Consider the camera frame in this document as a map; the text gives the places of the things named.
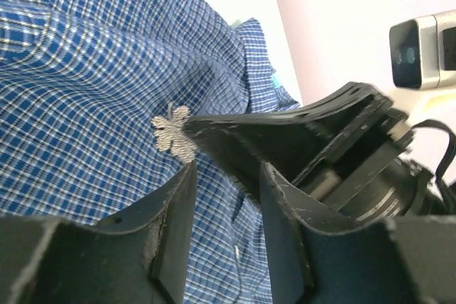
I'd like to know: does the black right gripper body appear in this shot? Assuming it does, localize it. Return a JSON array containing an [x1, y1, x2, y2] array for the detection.
[[292, 108, 445, 224]]

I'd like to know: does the blue checked shirt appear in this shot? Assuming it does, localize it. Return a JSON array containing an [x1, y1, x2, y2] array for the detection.
[[0, 0, 301, 304]]

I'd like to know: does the silver leaf brooch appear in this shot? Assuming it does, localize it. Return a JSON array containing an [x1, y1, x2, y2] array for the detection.
[[151, 102, 197, 163]]

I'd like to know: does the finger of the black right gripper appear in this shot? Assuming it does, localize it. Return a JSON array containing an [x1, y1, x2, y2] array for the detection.
[[183, 82, 392, 204]]

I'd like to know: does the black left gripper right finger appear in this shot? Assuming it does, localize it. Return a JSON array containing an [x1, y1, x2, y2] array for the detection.
[[259, 163, 455, 303]]

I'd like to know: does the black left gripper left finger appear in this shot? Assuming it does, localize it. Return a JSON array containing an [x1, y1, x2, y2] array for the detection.
[[1, 163, 197, 303]]

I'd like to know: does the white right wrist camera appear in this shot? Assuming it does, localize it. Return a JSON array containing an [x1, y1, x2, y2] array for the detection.
[[388, 9, 456, 120]]

